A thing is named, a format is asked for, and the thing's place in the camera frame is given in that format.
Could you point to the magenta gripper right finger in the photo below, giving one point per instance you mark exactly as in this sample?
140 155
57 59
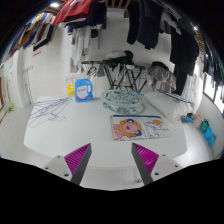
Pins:
145 160

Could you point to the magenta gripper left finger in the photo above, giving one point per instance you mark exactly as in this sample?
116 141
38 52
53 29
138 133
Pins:
77 162

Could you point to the cartoon printed towel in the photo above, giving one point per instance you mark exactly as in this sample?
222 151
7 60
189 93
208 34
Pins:
135 127

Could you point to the white folded bedding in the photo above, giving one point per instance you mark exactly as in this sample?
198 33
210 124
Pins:
166 105

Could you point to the round pale blue peg hanger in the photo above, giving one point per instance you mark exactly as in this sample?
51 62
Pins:
123 101

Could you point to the blue detergent bottle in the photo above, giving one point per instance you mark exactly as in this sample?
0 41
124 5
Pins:
83 90

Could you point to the yellow detergent box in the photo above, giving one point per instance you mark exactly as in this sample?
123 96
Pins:
71 90

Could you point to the grey clothes on rack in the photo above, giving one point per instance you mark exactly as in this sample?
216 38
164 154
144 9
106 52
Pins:
159 77

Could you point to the black folding drying rack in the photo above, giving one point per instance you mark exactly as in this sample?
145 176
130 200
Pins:
130 77

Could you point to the hanging white grey garments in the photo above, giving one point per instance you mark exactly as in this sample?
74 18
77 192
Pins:
80 46

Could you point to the hanging colourful shirts row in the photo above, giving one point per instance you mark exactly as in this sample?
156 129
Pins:
36 33

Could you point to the hanging black garments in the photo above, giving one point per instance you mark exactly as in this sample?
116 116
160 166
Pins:
146 19

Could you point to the hanging red and navy garments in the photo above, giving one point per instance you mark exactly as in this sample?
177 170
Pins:
81 13

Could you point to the pile of wire hangers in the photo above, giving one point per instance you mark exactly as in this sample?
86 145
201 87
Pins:
48 110

